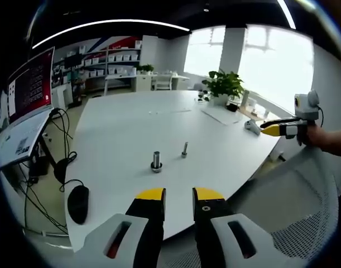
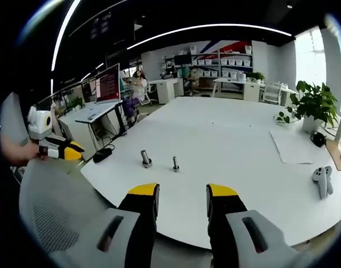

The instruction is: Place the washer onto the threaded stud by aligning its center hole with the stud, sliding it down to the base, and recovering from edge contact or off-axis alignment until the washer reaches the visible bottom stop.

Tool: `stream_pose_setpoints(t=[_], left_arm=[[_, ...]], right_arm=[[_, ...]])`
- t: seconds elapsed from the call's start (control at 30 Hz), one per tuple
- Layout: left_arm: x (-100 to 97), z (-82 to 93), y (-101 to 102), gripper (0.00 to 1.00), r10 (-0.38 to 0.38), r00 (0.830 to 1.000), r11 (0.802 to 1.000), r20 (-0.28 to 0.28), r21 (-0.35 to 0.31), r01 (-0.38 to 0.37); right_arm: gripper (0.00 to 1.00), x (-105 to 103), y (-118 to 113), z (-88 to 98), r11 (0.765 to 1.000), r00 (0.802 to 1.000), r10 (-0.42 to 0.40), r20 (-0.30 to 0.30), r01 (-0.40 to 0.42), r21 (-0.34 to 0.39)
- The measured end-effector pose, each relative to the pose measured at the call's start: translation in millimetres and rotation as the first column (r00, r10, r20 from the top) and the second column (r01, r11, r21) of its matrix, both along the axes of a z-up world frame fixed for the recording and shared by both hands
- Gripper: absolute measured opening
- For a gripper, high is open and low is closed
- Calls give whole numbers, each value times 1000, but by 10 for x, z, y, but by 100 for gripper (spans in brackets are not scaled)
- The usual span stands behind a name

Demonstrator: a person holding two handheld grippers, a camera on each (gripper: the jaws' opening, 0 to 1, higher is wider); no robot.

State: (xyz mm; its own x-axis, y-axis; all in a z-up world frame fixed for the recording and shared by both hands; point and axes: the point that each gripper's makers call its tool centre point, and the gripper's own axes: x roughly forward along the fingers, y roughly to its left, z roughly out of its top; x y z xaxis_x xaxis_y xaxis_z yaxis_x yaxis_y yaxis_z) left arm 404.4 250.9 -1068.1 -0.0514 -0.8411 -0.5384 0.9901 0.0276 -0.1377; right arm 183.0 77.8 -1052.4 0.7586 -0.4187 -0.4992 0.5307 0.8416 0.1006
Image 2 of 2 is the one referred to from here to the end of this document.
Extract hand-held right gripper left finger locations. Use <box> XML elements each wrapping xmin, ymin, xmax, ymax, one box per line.
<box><xmin>75</xmin><ymin>183</ymin><xmax>161</xmax><ymax>268</ymax></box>

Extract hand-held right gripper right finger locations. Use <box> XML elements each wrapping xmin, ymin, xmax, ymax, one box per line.
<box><xmin>205</xmin><ymin>183</ymin><xmax>305</xmax><ymax>268</ymax></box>

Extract large metal threaded stud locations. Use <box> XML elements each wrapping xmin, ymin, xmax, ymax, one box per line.
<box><xmin>140</xmin><ymin>150</ymin><xmax>153</xmax><ymax>169</ymax></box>

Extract person's left hand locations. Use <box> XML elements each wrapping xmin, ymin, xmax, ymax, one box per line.
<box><xmin>27</xmin><ymin>141</ymin><xmax>50</xmax><ymax>162</ymax></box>

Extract white low desk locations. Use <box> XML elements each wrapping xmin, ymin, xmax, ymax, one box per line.
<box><xmin>59</xmin><ymin>111</ymin><xmax>90</xmax><ymax>162</ymax></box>

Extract grey partition panel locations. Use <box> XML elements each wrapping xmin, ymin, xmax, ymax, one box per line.
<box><xmin>0</xmin><ymin>92</ymin><xmax>30</xmax><ymax>146</ymax></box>

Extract black computer mouse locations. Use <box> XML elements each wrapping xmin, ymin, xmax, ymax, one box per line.
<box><xmin>92</xmin><ymin>147</ymin><xmax>113</xmax><ymax>164</ymax></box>

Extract small desk plant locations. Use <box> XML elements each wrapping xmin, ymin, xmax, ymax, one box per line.
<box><xmin>69</xmin><ymin>95</ymin><xmax>86</xmax><ymax>111</ymax></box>

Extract white standing desk black legs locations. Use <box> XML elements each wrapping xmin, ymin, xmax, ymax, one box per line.
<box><xmin>74</xmin><ymin>99</ymin><xmax>129</xmax><ymax>152</ymax></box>

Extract grey mesh office chair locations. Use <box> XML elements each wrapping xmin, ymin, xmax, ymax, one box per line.
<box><xmin>18</xmin><ymin>158</ymin><xmax>215</xmax><ymax>268</ymax></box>

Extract white framed computer monitor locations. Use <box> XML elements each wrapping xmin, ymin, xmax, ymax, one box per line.
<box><xmin>94</xmin><ymin>63</ymin><xmax>121</xmax><ymax>104</ymax></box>

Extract purple garment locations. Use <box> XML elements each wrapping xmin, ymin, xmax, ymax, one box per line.
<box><xmin>122</xmin><ymin>95</ymin><xmax>141</xmax><ymax>118</ymax></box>

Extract curved ceiling light strip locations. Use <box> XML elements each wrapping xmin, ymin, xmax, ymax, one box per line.
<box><xmin>50</xmin><ymin>0</ymin><xmax>82</xmax><ymax>73</ymax></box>
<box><xmin>126</xmin><ymin>23</ymin><xmax>293</xmax><ymax>51</ymax></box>

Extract white office chair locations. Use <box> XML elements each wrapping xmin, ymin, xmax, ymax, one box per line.
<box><xmin>143</xmin><ymin>82</ymin><xmax>159</xmax><ymax>106</ymax></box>

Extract white paper sheet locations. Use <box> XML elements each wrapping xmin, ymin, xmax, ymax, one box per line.
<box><xmin>269</xmin><ymin>128</ymin><xmax>316</xmax><ymax>165</ymax></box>

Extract grey white handheld controller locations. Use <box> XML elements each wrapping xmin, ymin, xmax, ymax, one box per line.
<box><xmin>323</xmin><ymin>165</ymin><xmax>334</xmax><ymax>195</ymax></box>
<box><xmin>311</xmin><ymin>166</ymin><xmax>328</xmax><ymax>200</ymax></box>

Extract small plant in glass bowl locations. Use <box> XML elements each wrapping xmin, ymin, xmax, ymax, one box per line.
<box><xmin>273</xmin><ymin>111</ymin><xmax>298</xmax><ymax>126</ymax></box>

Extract black round device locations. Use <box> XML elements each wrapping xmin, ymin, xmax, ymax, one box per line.
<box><xmin>310</xmin><ymin>131</ymin><xmax>328</xmax><ymax>148</ymax></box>

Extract wooden tray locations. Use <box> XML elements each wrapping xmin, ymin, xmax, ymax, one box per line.
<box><xmin>325</xmin><ymin>139</ymin><xmax>341</xmax><ymax>172</ymax></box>

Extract white desk with drawer cabinet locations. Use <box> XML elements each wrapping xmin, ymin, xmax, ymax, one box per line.
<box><xmin>213</xmin><ymin>77</ymin><xmax>262</xmax><ymax>102</ymax></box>

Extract white slatted chair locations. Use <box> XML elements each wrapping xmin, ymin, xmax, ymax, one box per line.
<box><xmin>263</xmin><ymin>82</ymin><xmax>283</xmax><ymax>104</ymax></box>

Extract black television screen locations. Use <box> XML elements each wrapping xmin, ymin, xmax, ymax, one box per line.
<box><xmin>173</xmin><ymin>54</ymin><xmax>193</xmax><ymax>66</ymax></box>

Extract small bushy green plant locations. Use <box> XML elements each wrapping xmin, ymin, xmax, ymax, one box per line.
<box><xmin>245</xmin><ymin>71</ymin><xmax>266</xmax><ymax>83</ymax></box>

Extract potted green plant white pot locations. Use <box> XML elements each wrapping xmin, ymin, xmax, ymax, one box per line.
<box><xmin>287</xmin><ymin>80</ymin><xmax>340</xmax><ymax>135</ymax></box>

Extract metal storage shelf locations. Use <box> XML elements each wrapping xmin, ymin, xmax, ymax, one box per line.
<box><xmin>164</xmin><ymin>44</ymin><xmax>255</xmax><ymax>93</ymax></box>

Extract rows of white storage bins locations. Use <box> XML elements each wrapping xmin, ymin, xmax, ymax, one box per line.
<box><xmin>196</xmin><ymin>58</ymin><xmax>252</xmax><ymax>78</ymax></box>

